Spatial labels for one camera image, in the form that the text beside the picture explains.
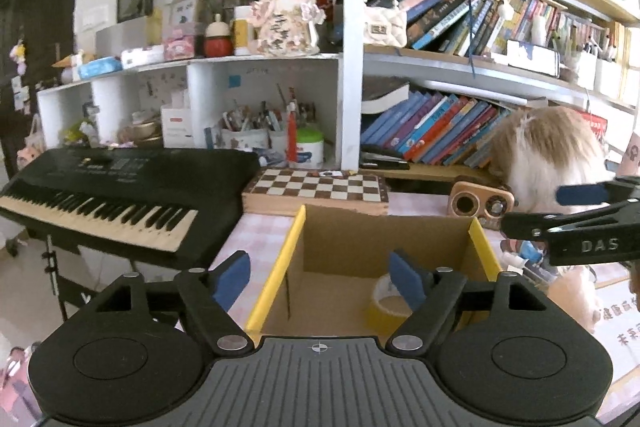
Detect grey storage box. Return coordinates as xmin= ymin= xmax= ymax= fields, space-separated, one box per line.
xmin=95 ymin=18 xmax=163 ymax=58

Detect red round doll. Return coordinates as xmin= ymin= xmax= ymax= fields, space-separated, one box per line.
xmin=202 ymin=13 xmax=234 ymax=58

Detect pink ceramic cat figurine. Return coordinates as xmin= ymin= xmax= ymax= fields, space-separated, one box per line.
xmin=250 ymin=0 xmax=326 ymax=56

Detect pink printed box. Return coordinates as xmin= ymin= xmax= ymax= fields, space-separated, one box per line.
xmin=164 ymin=29 xmax=197 ymax=60

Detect pink striped bin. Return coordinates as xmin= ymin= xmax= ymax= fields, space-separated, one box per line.
xmin=0 ymin=344 xmax=42 ymax=424

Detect white bottle with yellow label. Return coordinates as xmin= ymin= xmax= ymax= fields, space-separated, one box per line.
xmin=233 ymin=5 xmax=258 ymax=56

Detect yellow cardboard box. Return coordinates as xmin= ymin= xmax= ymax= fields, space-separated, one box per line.
xmin=244 ymin=204 xmax=503 ymax=343

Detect white pen mug with pens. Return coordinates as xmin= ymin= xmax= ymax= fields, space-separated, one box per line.
xmin=220 ymin=99 xmax=273 ymax=152

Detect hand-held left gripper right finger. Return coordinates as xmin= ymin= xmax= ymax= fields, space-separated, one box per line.
xmin=387 ymin=251 xmax=576 ymax=353

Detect white pen holders with pens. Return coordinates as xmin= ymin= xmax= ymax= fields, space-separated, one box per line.
xmin=550 ymin=24 xmax=626 ymax=94

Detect brass bowl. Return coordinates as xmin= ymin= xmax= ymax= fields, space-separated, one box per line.
xmin=117 ymin=119 xmax=163 ymax=148

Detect row of colourful leaning books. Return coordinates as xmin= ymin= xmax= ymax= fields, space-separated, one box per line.
xmin=400 ymin=0 xmax=571 ymax=58
xmin=361 ymin=89 xmax=516 ymax=170

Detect plush keychain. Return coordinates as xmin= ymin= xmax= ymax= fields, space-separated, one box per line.
xmin=10 ymin=39 xmax=27 ymax=75

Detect black picture frame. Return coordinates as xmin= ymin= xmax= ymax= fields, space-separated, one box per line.
xmin=116 ymin=0 xmax=153 ymax=24

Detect yellow tape roll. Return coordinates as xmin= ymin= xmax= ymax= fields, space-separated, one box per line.
xmin=366 ymin=274 xmax=415 ymax=331

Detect red printed box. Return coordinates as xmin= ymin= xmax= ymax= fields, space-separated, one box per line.
xmin=582 ymin=109 xmax=609 ymax=136

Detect red tube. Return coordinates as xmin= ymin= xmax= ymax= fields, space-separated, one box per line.
xmin=286 ymin=102 xmax=299 ymax=162

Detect white flat box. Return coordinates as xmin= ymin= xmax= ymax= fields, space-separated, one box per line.
xmin=506 ymin=39 xmax=561 ymax=78

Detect white and wooden bookshelf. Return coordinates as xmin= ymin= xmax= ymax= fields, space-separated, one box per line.
xmin=341 ymin=0 xmax=640 ymax=182

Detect white box with red label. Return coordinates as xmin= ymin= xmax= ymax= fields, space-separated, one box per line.
xmin=161 ymin=104 xmax=193 ymax=149

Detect white cubby shelf unit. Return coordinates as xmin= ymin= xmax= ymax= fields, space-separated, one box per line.
xmin=36 ymin=53 xmax=346 ymax=170

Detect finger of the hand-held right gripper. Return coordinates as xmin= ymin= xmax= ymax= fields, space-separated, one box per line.
xmin=501 ymin=201 xmax=640 ymax=240
xmin=556 ymin=176 xmax=640 ymax=208

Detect wooden chessboard box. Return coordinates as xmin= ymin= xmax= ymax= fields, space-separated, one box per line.
xmin=242 ymin=167 xmax=391 ymax=218

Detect white wipes pack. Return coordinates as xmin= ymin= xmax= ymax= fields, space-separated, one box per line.
xmin=120 ymin=46 xmax=166 ymax=68

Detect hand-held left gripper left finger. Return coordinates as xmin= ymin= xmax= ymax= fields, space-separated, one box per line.
xmin=67 ymin=251 xmax=253 ymax=356

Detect blue tissue pack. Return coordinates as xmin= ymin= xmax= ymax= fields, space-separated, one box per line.
xmin=77 ymin=57 xmax=123 ymax=80

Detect black keyboard stand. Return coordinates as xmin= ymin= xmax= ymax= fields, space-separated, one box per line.
xmin=42 ymin=232 xmax=181 ymax=325

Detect beige fluffy plush toy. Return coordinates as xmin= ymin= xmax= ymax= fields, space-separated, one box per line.
xmin=487 ymin=107 xmax=615 ymax=215

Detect white quilted handbag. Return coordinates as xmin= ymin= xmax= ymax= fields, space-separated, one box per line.
xmin=362 ymin=0 xmax=408 ymax=48

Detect black electronic keyboard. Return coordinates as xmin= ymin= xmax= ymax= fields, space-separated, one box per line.
xmin=0 ymin=148 xmax=262 ymax=270

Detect white jar with green lid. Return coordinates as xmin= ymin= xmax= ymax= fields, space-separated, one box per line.
xmin=295 ymin=124 xmax=326 ymax=168

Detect white framed card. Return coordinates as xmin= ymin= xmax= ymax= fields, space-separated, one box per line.
xmin=167 ymin=0 xmax=201 ymax=38

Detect pink card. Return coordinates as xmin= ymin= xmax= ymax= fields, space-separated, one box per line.
xmin=617 ymin=142 xmax=640 ymax=178

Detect desktop with pink checked cloth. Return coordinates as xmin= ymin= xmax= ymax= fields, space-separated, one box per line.
xmin=207 ymin=192 xmax=640 ymax=400

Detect wooden retro speaker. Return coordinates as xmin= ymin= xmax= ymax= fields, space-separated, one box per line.
xmin=448 ymin=179 xmax=516 ymax=221

